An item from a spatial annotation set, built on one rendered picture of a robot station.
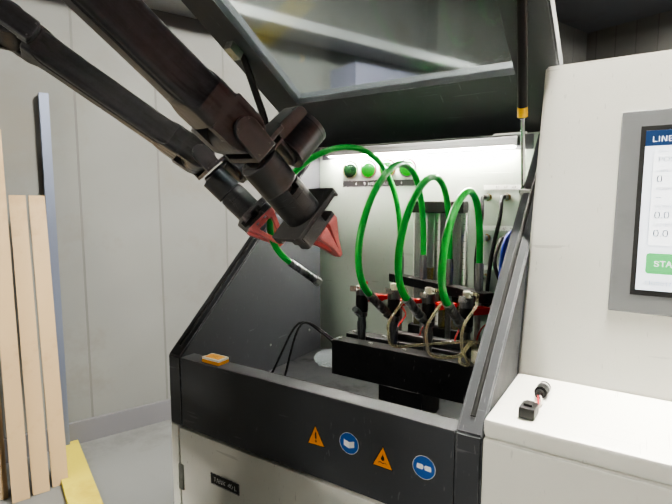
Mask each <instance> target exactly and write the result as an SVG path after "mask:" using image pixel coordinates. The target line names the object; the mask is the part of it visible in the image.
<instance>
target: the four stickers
mask: <svg viewBox="0 0 672 504"><path fill-rule="evenodd" d="M306 428H307V444H311V445H314V446H318V447H321V448H325V429H324V427H323V426H319V425H315V424H311V423H307V422H306ZM339 451H340V452H343V453H346V454H349V455H352V456H355V457H359V435H357V434H353V433H350V432H346V431H343V430H339ZM436 464H437V460H436V459H433V458H430V457H427V456H425V455H422V454H419V453H416V452H413V455H412V471H411V475H413V476H416V477H418V478H421V479H423V480H426V481H429V482H431V483H434V484H435V479H436ZM372 465H374V466H377V467H379V468H382V469H385V470H388V471H391V472H393V466H394V449H392V448H389V447H386V446H383V445H380V444H377V443H373V442H372Z"/></svg>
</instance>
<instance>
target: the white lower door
mask: <svg viewBox="0 0 672 504"><path fill-rule="evenodd" d="M180 450H181V463H179V464H178V470H179V488H180V489H182V504H385V503H382V502H380V501H377V500H374V499H372V498H369V497H367V496H364V495H361V494H359V493H356V492H354V491H351V490H348V489H346V488H343V487H340V486H338V485H335V484H333V483H330V482H327V481H325V480H322V479H320V478H317V477H314V476H312V475H309V474H307V473H304V472H301V471H299V470H296V469H294V468H291V467H288V466H286V465H283V464H280V463H278V462H275V461H273V460H270V459H267V458H265V457H262V456H260V455H257V454H254V453H252V452H249V451H247V450H244V449H241V448H239V447H236V446H234V445H231V444H228V443H226V442H223V441H220V440H218V439H215V438H213V437H210V436H207V435H205V434H202V433H200V432H197V431H194V430H192V429H189V428H187V427H184V426H182V427H180Z"/></svg>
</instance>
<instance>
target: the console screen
mask: <svg viewBox="0 0 672 504"><path fill-rule="evenodd" d="M608 310H612V311H621V312H630V313H640V314H649V315H658V316H667V317H672V108H666V109H654V110H643V111H631V112H623V114H622V127H621V140H620V153H619V166H618V179H617V193H616V206H615V219H614V232H613V245H612V259H611V272H610V285H609V298H608Z"/></svg>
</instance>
